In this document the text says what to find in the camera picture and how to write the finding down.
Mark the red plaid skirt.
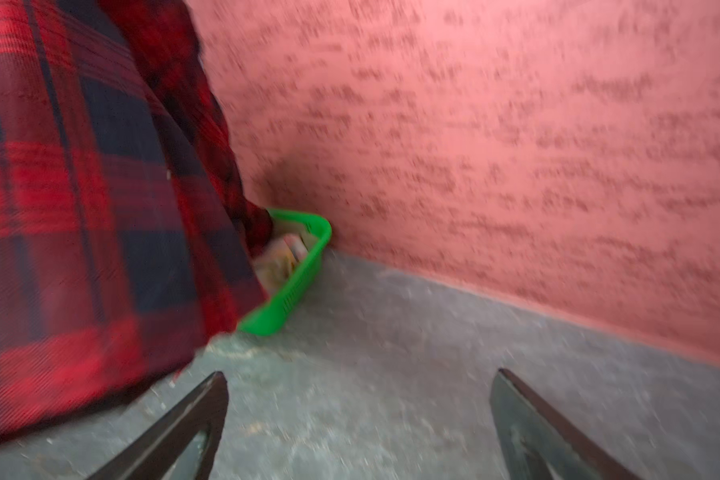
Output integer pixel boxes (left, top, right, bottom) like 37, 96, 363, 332
0, 1, 273, 441

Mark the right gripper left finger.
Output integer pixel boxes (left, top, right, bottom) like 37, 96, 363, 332
89, 371, 229, 480

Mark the pastel floral skirt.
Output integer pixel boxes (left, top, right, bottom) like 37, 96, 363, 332
253, 233, 309, 295

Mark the green plastic basket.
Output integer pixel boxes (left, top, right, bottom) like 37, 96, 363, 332
238, 209, 333, 336

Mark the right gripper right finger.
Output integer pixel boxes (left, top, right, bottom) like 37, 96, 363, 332
490, 368, 637, 479

